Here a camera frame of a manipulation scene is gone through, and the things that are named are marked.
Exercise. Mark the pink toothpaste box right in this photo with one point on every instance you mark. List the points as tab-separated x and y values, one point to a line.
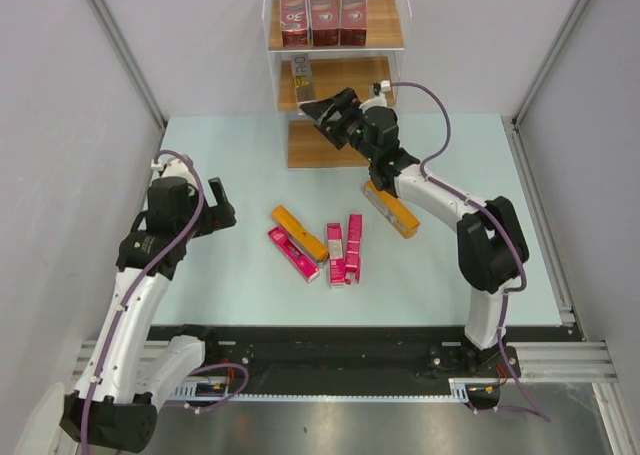
353	248

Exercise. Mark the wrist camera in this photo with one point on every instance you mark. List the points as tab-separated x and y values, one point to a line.
382	89
175	166

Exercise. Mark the red 3D toothpaste box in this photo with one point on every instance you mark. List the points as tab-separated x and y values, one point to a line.
353	22

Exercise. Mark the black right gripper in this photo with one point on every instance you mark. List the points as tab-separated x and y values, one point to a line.
349	105

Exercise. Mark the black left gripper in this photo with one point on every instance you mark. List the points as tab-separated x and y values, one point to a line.
217	216

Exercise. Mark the red foil toothpaste box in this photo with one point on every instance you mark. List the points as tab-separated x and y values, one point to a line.
294	25

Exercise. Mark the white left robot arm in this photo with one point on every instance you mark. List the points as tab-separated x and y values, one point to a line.
115	402

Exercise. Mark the pink toothpaste box middle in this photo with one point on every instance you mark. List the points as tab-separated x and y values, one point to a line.
336	268

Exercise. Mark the orange toothpaste box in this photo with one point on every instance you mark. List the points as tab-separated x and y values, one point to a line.
393	210
307	242

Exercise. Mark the silver gold R.O toothpaste box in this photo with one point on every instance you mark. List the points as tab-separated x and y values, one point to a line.
304	87

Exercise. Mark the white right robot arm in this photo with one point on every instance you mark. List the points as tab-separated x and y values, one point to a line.
491	246

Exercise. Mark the acrylic three-tier wooden shelf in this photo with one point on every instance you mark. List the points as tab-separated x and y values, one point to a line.
333	69

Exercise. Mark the white cable duct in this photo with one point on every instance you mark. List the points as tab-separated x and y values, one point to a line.
448	390

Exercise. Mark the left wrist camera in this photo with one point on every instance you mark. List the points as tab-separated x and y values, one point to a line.
175	166

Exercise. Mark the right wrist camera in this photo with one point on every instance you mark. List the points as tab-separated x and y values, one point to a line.
382	89

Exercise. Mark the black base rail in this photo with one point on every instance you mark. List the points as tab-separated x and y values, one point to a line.
263	354

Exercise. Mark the pink Be You toothpaste box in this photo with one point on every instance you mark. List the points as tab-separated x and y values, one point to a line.
304	266

